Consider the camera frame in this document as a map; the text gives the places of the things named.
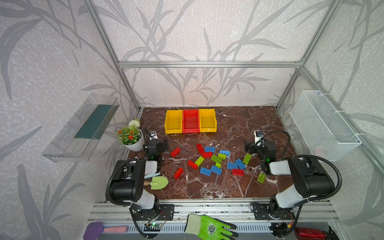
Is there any red lego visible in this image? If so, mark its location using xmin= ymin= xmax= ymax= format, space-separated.
xmin=197 ymin=144 xmax=205 ymax=155
xmin=171 ymin=148 xmax=181 ymax=158
xmin=202 ymin=152 xmax=213 ymax=158
xmin=188 ymin=161 xmax=199 ymax=170
xmin=232 ymin=169 xmax=244 ymax=176
xmin=174 ymin=168 xmax=184 ymax=179

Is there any yellow bin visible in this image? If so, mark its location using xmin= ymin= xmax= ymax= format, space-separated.
xmin=199 ymin=109 xmax=217 ymax=133
xmin=165 ymin=110 xmax=183 ymax=135

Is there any green lego long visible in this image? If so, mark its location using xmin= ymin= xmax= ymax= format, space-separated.
xmin=195 ymin=156 xmax=205 ymax=167

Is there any red bin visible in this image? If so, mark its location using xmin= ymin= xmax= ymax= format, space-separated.
xmin=183 ymin=110 xmax=200 ymax=134

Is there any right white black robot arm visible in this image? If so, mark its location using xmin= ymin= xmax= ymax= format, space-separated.
xmin=245 ymin=131 xmax=343 ymax=220

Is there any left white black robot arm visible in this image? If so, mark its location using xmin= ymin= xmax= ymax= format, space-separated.
xmin=105 ymin=128 xmax=169 ymax=215

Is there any potted flower plant white pot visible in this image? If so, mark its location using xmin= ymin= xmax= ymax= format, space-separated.
xmin=116 ymin=119 xmax=145 ymax=152

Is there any blue lego right angled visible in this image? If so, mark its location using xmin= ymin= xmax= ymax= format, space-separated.
xmin=235 ymin=159 xmax=246 ymax=170

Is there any blue lego top right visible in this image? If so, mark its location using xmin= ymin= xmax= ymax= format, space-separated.
xmin=220 ymin=150 xmax=231 ymax=157

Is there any blue lego right flat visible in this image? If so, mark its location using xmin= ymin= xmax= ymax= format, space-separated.
xmin=227 ymin=163 xmax=239 ymax=170

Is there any red lego upright top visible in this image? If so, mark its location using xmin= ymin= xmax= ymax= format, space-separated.
xmin=197 ymin=144 xmax=205 ymax=155

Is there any red lego under blue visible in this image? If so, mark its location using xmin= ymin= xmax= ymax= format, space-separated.
xmin=202 ymin=152 xmax=213 ymax=158

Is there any blue lego bottom middle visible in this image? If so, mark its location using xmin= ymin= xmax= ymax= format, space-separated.
xmin=211 ymin=165 xmax=223 ymax=176

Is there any blue lego bottom left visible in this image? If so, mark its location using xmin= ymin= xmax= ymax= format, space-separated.
xmin=200 ymin=168 xmax=212 ymax=177

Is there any small green circuit board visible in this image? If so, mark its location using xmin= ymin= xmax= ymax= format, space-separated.
xmin=144 ymin=223 xmax=162 ymax=232

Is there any red metallic object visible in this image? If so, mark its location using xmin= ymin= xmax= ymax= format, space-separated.
xmin=295 ymin=227 xmax=339 ymax=240

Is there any green work glove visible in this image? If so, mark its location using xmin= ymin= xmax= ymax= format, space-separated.
xmin=185 ymin=214 xmax=239 ymax=240

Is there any green garden trowel wooden handle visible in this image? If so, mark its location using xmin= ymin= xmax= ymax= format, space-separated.
xmin=144 ymin=176 xmax=169 ymax=190

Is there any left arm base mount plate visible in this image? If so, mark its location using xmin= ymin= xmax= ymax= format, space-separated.
xmin=134 ymin=204 xmax=175 ymax=221

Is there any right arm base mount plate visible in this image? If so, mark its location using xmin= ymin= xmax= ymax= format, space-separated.
xmin=250 ymin=203 xmax=295 ymax=221

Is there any white wire mesh basket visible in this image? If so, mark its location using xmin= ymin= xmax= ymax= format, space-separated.
xmin=290 ymin=90 xmax=362 ymax=162

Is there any clear acrylic wall shelf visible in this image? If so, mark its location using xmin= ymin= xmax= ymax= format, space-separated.
xmin=42 ymin=94 xmax=120 ymax=163

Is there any purple brush pink handle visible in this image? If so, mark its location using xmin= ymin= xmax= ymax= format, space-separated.
xmin=83 ymin=222 xmax=128 ymax=240

